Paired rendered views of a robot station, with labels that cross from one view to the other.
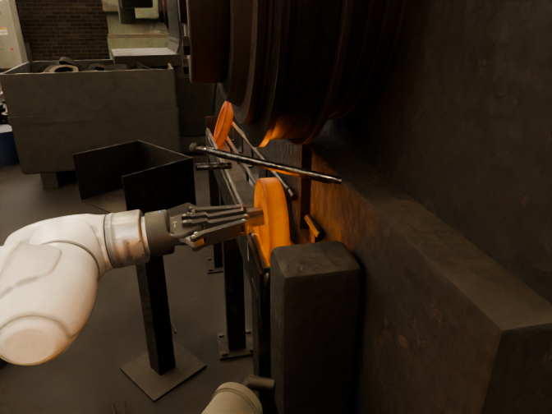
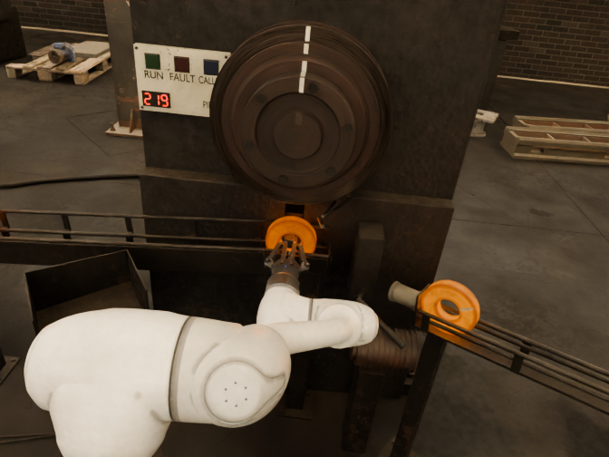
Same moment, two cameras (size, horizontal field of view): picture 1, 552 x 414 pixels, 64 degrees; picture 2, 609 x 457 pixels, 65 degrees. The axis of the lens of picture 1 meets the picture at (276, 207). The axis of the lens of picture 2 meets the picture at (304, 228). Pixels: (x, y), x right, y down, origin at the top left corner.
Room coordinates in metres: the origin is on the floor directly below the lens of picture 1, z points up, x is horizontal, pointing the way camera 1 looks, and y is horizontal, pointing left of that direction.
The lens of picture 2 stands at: (0.39, 1.18, 1.53)
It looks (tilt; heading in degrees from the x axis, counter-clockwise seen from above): 32 degrees down; 283
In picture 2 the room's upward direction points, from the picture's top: 6 degrees clockwise
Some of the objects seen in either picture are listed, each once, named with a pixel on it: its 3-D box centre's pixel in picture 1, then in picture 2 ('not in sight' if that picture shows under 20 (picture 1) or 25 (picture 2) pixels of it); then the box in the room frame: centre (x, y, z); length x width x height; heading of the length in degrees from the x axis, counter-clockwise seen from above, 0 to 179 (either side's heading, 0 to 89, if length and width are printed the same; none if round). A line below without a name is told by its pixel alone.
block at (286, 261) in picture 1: (314, 333); (364, 261); (0.47, -0.05, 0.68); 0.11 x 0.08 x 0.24; 102
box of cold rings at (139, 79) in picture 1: (103, 114); not in sight; (3.24, 1.27, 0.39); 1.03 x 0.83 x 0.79; 106
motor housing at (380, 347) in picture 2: not in sight; (376, 391); (0.34, 0.07, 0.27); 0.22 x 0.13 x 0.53; 12
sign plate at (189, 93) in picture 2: not in sight; (183, 82); (1.05, -0.02, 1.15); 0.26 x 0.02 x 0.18; 12
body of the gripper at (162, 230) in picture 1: (176, 230); (285, 271); (0.66, 0.17, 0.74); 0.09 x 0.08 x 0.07; 102
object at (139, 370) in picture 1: (147, 271); (103, 376); (1.14, 0.39, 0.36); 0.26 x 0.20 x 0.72; 47
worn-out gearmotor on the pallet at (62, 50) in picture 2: not in sight; (66, 51); (4.20, -3.22, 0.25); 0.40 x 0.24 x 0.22; 102
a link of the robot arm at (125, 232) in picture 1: (131, 237); (282, 290); (0.65, 0.24, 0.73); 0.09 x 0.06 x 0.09; 12
